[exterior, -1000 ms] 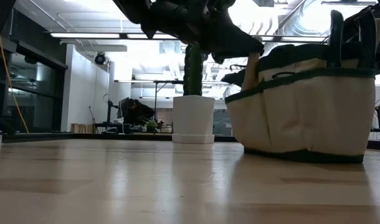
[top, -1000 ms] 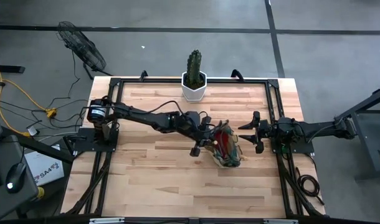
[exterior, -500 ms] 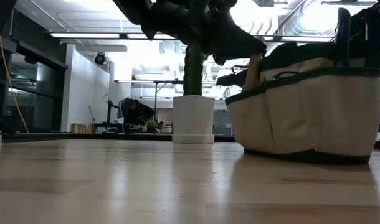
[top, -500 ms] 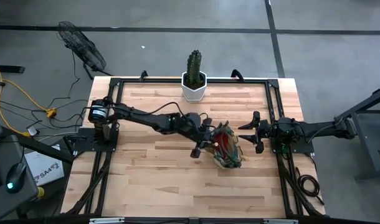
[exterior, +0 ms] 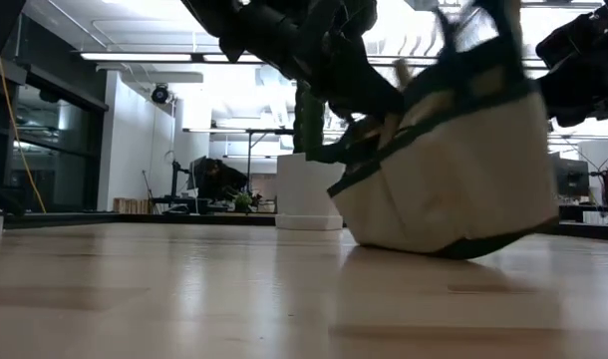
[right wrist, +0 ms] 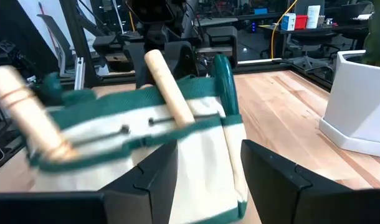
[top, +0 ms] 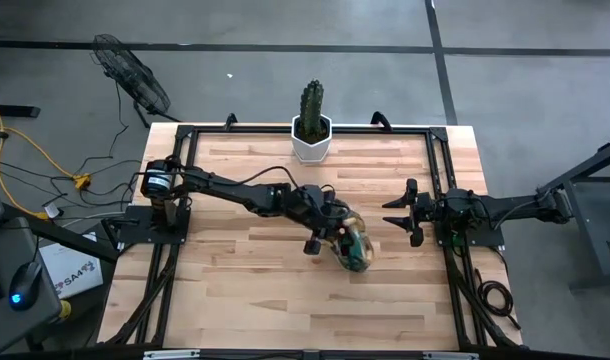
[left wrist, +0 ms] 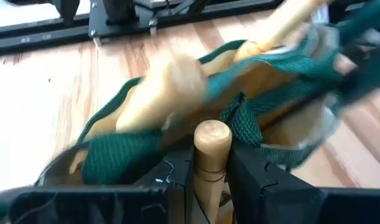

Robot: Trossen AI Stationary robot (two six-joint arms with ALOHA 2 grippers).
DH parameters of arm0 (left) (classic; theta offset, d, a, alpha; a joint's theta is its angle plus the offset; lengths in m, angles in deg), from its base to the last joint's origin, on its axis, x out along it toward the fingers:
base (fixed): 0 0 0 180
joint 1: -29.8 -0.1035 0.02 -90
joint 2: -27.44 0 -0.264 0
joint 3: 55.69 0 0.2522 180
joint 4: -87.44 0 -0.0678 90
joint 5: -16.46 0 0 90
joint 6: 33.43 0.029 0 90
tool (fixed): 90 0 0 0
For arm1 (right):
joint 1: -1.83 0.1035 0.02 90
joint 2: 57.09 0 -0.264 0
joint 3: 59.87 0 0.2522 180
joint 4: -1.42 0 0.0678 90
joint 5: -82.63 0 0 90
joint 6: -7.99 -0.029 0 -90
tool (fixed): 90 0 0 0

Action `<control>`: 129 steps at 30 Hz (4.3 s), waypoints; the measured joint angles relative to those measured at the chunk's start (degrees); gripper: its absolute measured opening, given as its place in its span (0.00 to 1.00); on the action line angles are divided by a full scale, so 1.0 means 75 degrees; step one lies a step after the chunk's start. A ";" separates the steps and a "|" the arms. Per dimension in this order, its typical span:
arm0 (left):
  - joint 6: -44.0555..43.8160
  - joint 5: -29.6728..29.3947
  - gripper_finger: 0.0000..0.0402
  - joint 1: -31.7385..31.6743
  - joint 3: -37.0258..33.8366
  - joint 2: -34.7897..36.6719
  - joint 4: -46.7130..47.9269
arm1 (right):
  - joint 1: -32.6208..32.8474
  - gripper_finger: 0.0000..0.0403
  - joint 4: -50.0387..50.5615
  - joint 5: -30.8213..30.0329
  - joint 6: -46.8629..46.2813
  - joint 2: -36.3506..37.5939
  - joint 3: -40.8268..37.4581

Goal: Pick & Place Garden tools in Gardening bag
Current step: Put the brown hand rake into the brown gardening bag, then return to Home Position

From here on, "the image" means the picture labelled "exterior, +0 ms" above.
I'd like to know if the wide wooden-handled trowel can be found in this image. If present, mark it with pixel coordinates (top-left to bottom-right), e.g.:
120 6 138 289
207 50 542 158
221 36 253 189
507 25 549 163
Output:
378 113 403 151

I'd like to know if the white hexagonal plant pot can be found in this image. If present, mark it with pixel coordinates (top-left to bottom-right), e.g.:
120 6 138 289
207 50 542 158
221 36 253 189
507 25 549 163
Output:
275 152 346 231

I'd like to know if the cream and green tool bag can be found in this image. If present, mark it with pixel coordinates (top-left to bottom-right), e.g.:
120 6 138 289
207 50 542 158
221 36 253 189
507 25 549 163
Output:
326 0 559 260

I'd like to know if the person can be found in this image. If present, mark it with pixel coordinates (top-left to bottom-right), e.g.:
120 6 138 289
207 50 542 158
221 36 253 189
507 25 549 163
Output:
191 157 250 203

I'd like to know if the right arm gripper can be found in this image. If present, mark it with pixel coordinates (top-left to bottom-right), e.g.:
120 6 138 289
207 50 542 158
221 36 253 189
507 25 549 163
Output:
535 4 608 129

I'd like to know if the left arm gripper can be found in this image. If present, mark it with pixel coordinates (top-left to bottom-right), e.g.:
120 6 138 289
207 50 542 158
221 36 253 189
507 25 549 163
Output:
283 0 405 121

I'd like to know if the wooden crate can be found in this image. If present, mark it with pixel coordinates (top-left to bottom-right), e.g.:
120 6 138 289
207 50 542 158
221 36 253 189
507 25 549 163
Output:
113 197 151 214

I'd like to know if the black computer monitor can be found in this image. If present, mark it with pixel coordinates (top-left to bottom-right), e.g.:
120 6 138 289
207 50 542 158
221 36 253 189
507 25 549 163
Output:
552 157 591 198
186 155 208 191

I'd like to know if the long overhead light bar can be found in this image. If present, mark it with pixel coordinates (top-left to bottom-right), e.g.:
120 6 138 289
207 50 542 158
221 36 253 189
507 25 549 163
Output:
79 51 549 69

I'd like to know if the green cactus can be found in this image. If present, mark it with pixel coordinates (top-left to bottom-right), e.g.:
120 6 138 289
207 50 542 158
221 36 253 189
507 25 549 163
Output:
292 79 328 155

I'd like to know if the small green potted plant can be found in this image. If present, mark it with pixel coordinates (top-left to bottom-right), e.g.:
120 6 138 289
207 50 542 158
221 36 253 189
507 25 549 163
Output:
231 191 255 214

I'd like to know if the yellow hanging cord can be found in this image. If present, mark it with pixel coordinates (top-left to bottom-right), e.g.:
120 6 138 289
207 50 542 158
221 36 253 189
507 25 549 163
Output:
0 58 48 214

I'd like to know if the round black ceiling camera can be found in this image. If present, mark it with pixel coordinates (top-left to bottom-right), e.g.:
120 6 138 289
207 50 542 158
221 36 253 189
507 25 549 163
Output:
151 83 171 105

